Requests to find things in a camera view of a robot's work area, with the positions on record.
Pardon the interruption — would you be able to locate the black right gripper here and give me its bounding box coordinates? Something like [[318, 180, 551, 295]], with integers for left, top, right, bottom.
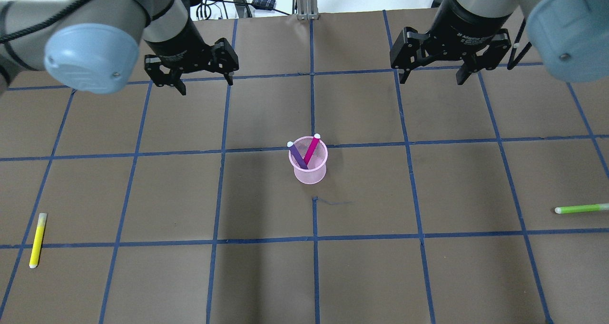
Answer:
[[390, 0, 511, 86]]

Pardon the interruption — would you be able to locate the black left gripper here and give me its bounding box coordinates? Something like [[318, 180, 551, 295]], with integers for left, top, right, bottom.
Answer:
[[144, 22, 239, 96]]

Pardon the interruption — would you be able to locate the purple pen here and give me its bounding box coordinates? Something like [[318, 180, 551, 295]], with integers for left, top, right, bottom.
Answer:
[[286, 141, 307, 170]]

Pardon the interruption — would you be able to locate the pink pen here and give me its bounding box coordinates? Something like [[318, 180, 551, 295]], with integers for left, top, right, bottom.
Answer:
[[303, 133, 321, 166]]

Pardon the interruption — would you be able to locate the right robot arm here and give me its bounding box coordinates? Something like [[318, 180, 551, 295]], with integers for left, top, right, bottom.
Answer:
[[390, 0, 609, 85]]

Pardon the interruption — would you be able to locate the pink mesh cup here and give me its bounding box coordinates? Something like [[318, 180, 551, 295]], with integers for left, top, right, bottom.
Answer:
[[285, 136, 328, 185]]

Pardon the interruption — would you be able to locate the green pen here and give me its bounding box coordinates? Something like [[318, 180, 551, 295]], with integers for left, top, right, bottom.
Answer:
[[554, 203, 609, 214]]

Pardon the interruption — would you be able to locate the yellow pen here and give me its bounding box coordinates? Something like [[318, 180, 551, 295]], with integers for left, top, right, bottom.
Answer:
[[29, 213, 48, 268]]

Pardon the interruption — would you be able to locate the aluminium frame post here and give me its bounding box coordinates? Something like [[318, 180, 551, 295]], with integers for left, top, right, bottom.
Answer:
[[292, 0, 319, 20]]

